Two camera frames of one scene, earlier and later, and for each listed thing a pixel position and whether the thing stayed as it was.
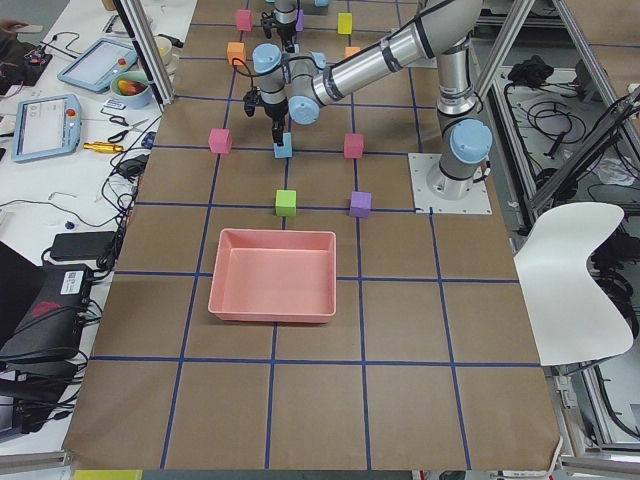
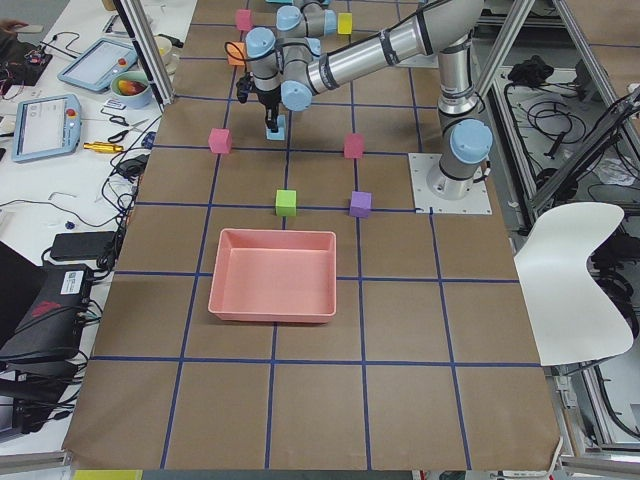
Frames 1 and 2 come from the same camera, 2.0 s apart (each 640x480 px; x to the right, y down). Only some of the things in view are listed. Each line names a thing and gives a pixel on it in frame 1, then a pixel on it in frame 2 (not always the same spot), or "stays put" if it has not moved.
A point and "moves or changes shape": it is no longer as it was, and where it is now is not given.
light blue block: (285, 150) moves or changes shape
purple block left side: (360, 204) stays put
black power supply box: (51, 339) stays put
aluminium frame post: (147, 53) stays put
